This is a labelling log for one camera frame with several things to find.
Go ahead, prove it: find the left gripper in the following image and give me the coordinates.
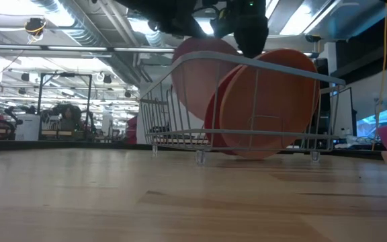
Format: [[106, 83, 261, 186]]
[[228, 0, 270, 58]]

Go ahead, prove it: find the orange round plate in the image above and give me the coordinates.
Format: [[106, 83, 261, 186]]
[[218, 48, 321, 161]]

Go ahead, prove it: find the pale pink round plate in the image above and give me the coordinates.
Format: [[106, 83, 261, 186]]
[[171, 36, 245, 122]]

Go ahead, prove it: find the red round plate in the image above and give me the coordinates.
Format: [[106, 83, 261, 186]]
[[204, 65, 245, 156]]

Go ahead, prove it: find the black framed white panel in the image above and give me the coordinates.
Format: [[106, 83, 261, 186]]
[[331, 86, 357, 138]]

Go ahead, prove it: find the red cabinet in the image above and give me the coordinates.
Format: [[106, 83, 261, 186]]
[[125, 116, 140, 145]]

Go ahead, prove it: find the monitor with blue screen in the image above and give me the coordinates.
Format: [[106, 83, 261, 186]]
[[356, 106, 387, 139]]

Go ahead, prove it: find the long ceiling light strip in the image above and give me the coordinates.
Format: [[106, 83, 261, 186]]
[[0, 43, 176, 53]]

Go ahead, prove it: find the black background robot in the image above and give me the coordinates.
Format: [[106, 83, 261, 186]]
[[42, 103, 97, 140]]

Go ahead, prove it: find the white box appliance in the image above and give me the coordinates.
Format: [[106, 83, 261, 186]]
[[14, 113, 42, 141]]

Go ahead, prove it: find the white wire dish rack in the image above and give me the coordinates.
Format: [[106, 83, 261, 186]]
[[138, 50, 347, 166]]

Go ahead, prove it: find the yellow cable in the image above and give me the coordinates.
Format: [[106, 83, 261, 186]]
[[371, 1, 387, 151]]

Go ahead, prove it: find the silver ventilation duct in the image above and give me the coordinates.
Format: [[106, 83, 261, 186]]
[[30, 0, 114, 47]]

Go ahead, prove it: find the black metal stand frame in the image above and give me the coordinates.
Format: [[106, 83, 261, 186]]
[[36, 71, 94, 141]]

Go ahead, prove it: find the hanging orange cable reel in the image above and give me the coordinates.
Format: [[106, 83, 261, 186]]
[[24, 16, 48, 45]]

